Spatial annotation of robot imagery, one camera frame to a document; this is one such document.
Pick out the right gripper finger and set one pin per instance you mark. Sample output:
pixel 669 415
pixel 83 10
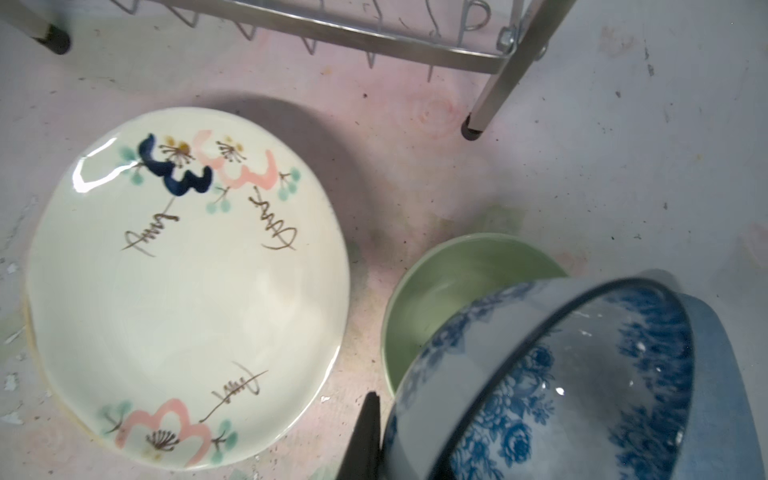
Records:
pixel 362 457

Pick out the light green bowl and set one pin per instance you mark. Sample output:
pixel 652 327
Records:
pixel 447 278

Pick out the white plate with painted design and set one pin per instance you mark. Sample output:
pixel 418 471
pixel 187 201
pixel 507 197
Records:
pixel 187 289

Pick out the blue floral white bowl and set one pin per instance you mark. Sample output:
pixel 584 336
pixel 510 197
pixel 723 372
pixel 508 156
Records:
pixel 575 379

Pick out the steel two-tier dish rack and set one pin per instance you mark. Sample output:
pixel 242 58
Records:
pixel 176 48

